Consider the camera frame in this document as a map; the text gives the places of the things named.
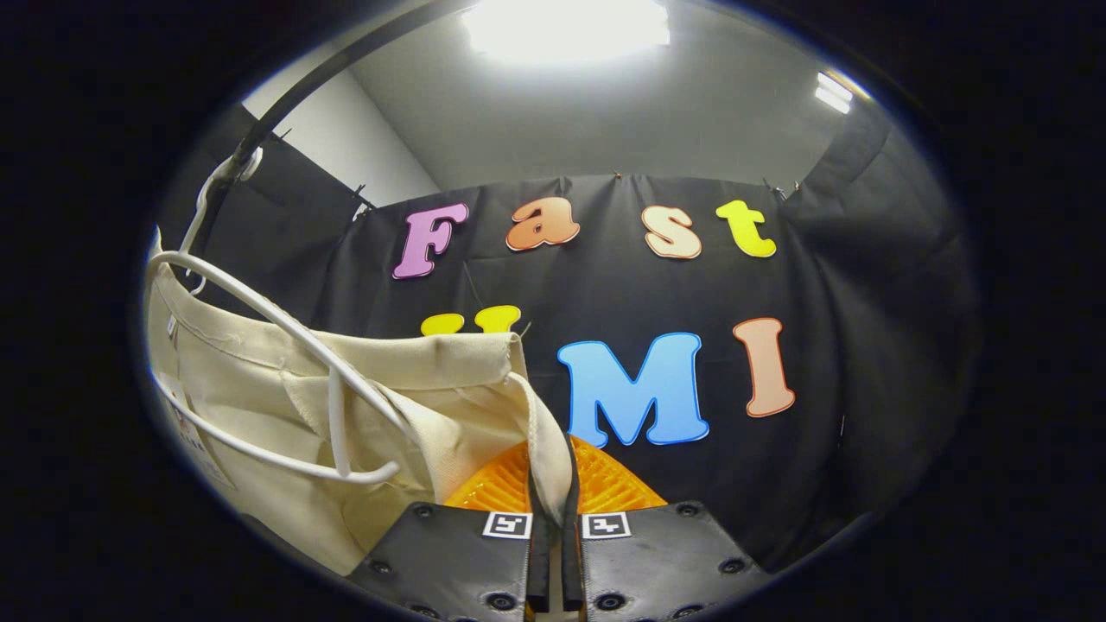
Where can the black backdrop cloth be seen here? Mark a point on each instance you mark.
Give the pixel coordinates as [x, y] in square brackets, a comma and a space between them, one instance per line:
[864, 302]

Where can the small ceiling light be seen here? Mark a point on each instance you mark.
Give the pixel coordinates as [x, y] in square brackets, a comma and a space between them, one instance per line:
[834, 92]

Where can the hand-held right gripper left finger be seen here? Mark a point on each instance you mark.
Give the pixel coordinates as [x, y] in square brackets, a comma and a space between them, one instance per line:
[537, 561]

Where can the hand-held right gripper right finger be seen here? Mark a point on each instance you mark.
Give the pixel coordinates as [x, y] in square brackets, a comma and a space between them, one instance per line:
[570, 561]

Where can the cream long-sleeved shirt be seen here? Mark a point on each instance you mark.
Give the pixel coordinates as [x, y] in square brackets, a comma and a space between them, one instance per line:
[432, 363]

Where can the large ceiling light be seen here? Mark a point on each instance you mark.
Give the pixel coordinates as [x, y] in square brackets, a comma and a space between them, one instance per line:
[566, 30]

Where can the black clothes rack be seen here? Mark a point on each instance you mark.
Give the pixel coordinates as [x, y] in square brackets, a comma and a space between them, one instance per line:
[289, 102]

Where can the white hanger with shirt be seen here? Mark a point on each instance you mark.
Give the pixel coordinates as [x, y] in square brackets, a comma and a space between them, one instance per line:
[294, 330]

